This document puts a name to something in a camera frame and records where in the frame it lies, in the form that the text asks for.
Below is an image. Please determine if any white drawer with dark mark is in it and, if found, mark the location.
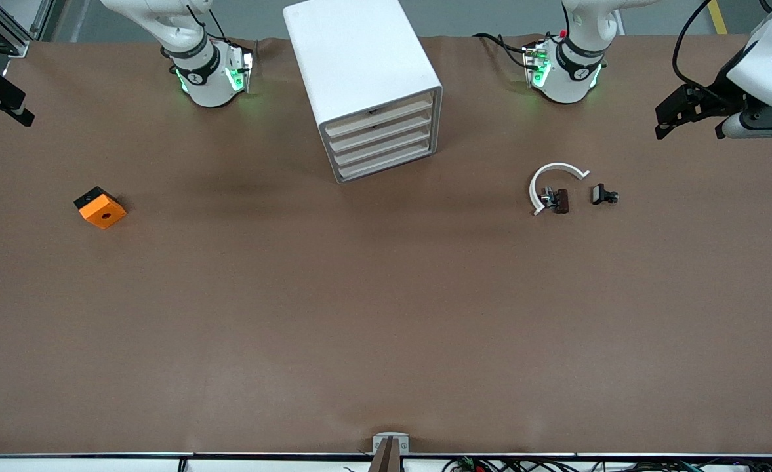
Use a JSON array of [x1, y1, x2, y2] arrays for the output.
[[325, 94, 434, 137]]

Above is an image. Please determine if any white drawer cabinet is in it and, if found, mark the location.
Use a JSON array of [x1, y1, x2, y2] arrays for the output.
[[283, 0, 443, 184]]

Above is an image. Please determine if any orange and black box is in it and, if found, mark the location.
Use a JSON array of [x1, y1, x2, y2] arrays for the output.
[[73, 186, 127, 230]]

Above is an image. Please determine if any white curved plastic arc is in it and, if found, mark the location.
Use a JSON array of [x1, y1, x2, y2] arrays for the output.
[[529, 162, 590, 216]]

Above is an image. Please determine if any small brown metal part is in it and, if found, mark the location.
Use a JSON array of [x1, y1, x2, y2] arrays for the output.
[[540, 187, 570, 215]]

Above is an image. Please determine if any brown table cover sheet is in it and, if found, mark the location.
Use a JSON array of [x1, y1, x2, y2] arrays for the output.
[[0, 34, 772, 456]]

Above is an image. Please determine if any aluminium frame post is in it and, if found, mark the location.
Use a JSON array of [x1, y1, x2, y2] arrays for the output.
[[0, 0, 55, 58]]

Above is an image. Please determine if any black left arm base cable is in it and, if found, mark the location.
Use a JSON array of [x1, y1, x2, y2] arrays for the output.
[[472, 31, 532, 69]]

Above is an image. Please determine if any white table edge rail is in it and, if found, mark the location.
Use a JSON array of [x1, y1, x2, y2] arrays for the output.
[[0, 452, 772, 472]]

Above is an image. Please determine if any table edge cable bundle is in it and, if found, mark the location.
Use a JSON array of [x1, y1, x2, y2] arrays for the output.
[[441, 457, 772, 472]]

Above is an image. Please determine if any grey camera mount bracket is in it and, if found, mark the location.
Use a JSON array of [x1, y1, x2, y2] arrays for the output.
[[367, 431, 411, 472]]

